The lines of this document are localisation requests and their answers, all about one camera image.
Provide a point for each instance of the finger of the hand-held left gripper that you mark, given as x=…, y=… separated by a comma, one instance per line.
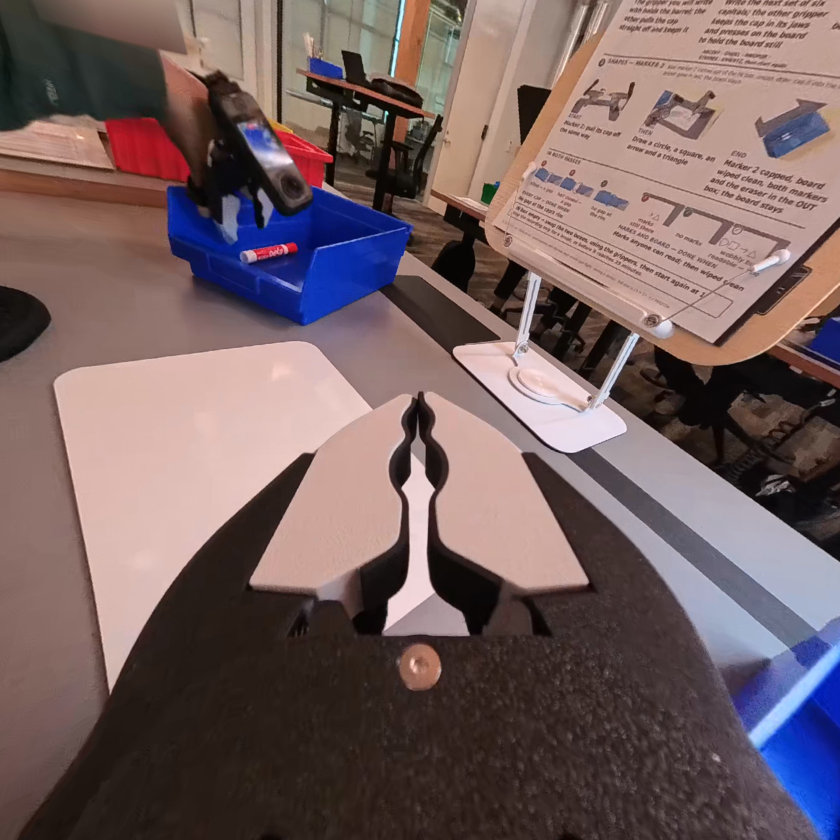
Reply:
x=226, y=220
x=261, y=207

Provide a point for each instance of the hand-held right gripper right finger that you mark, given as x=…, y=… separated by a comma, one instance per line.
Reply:
x=505, y=518

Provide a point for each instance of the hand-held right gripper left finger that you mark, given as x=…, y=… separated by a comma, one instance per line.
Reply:
x=334, y=518

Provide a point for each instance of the red whiteboard marker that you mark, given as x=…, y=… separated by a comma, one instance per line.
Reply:
x=269, y=253

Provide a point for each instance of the blue plastic bin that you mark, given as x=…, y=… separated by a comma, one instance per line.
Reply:
x=341, y=262
x=800, y=754

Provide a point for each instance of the small white whiteboard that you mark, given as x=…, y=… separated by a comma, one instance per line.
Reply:
x=197, y=459

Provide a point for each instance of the person's left hand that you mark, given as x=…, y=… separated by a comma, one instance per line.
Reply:
x=190, y=118

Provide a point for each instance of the yellow plastic bin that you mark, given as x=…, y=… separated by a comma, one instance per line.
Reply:
x=279, y=124

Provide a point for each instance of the small blue bin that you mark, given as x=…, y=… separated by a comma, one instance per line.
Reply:
x=325, y=67

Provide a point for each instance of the red plastic bin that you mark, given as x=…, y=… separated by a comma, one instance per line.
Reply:
x=144, y=151

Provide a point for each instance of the wooden standing desk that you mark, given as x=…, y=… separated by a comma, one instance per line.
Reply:
x=348, y=92

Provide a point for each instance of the dark laptop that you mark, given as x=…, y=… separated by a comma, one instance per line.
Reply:
x=354, y=65

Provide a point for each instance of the black office chair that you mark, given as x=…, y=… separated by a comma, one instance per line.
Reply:
x=454, y=262
x=410, y=161

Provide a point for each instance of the wooden side desk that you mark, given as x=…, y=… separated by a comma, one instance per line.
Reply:
x=459, y=203

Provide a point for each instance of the black desk mat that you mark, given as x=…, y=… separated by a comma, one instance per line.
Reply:
x=439, y=315

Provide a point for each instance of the green plastic bin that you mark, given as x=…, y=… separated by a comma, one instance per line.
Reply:
x=489, y=192

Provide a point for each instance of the white door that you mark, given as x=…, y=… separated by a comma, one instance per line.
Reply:
x=499, y=65

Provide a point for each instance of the printed instruction sheet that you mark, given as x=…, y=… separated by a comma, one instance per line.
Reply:
x=689, y=164

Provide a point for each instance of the wooden support post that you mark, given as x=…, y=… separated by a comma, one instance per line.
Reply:
x=412, y=39

